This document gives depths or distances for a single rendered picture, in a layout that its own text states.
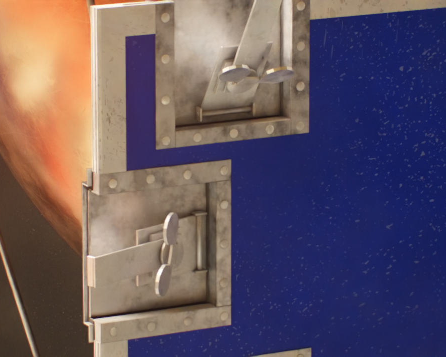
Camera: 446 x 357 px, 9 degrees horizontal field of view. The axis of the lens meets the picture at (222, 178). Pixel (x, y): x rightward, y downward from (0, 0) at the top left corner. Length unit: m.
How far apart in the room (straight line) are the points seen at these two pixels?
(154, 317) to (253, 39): 0.22
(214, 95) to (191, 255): 0.12
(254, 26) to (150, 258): 0.19
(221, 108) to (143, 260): 0.13
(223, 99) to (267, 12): 0.09
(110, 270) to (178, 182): 0.09
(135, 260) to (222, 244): 0.08
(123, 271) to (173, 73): 0.15
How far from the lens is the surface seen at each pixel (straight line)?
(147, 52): 2.04
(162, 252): 2.06
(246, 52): 2.04
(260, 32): 2.03
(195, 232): 2.10
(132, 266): 2.04
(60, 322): 3.21
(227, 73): 2.03
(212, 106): 2.08
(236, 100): 2.09
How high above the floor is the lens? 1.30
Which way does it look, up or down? 13 degrees down
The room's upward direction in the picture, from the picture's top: straight up
